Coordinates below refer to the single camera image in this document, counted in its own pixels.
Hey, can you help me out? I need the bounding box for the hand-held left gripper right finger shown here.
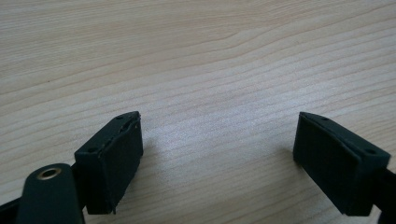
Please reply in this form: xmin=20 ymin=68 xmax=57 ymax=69
xmin=292 ymin=111 xmax=392 ymax=217

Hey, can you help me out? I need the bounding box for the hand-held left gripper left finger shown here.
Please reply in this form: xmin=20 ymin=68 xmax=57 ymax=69
xmin=74 ymin=110 xmax=145 ymax=216

